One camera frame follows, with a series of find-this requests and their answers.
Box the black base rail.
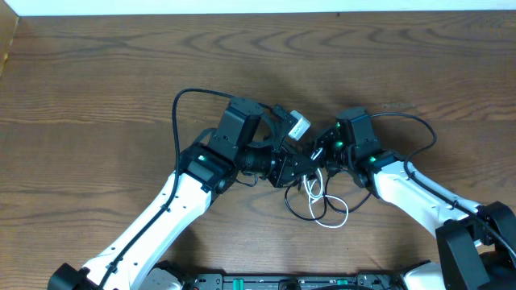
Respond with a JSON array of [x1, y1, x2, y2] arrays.
[[140, 260, 444, 290]]

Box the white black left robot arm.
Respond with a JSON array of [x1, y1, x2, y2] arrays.
[[48, 97, 315, 290]]

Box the white usb cable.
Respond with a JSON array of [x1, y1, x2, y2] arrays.
[[302, 147, 350, 230]]

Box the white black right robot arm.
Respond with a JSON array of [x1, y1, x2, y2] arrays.
[[314, 107, 515, 290]]

